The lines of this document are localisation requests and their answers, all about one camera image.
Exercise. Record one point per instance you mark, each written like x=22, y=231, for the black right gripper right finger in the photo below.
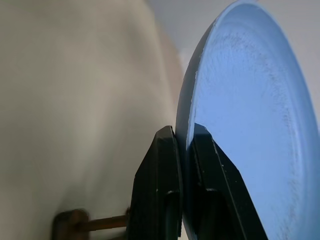
x=220, y=190

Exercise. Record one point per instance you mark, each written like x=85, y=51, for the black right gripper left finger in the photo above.
x=155, y=180

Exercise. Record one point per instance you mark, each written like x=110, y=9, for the blue plate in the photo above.
x=250, y=100

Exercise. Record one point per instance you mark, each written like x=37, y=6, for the wooden dish rack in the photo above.
x=80, y=222

